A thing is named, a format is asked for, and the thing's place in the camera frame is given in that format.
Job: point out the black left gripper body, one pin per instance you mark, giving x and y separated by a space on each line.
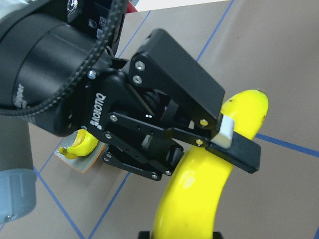
61 80

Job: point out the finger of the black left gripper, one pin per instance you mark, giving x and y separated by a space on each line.
235 148

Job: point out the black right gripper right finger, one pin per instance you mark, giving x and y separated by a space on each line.
217 235

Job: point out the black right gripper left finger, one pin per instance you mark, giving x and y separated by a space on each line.
144 235

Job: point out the greenish yellow banana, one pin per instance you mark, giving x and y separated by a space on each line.
83 145

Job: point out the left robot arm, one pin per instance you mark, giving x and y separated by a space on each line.
17 177

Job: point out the square grey-blue plate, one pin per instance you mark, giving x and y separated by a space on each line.
81 164

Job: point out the red cylinder object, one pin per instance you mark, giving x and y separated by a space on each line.
131 8

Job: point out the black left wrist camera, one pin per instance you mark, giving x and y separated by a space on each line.
90 17

